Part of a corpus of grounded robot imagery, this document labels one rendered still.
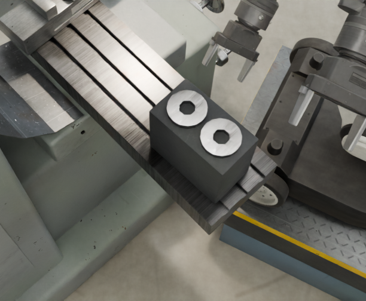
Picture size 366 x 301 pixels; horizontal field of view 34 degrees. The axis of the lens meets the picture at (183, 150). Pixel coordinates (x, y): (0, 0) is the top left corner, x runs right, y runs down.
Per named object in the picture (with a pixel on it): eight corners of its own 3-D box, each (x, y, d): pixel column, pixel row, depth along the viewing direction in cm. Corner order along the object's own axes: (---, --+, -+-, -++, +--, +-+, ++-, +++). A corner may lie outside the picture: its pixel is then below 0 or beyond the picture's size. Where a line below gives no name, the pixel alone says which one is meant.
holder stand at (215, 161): (183, 114, 154) (186, 73, 135) (248, 171, 148) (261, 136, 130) (149, 146, 150) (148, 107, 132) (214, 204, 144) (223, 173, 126)
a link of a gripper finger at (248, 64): (240, 82, 151) (252, 60, 149) (235, 78, 154) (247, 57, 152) (245, 85, 152) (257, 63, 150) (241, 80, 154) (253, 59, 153)
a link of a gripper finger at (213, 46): (203, 63, 150) (215, 40, 148) (207, 67, 147) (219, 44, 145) (198, 61, 149) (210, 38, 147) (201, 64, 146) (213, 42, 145)
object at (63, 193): (156, 65, 253) (156, -34, 198) (210, 115, 244) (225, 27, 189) (-1, 188, 228) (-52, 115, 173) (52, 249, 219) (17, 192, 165)
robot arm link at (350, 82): (354, 114, 103) (386, 50, 102) (383, 122, 94) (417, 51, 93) (292, 83, 100) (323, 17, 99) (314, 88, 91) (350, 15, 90)
